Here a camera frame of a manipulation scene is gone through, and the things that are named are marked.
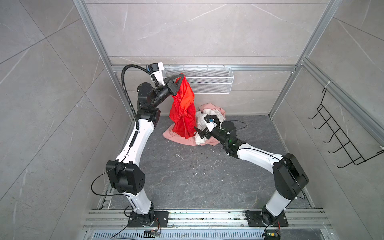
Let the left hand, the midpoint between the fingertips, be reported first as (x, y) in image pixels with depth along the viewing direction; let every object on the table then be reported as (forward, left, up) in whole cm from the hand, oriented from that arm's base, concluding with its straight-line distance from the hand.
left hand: (183, 72), depth 63 cm
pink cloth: (+4, +11, -51) cm, 52 cm away
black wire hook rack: (-19, -71, -20) cm, 76 cm away
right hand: (-3, -9, -27) cm, 29 cm away
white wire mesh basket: (+30, -13, -23) cm, 40 cm away
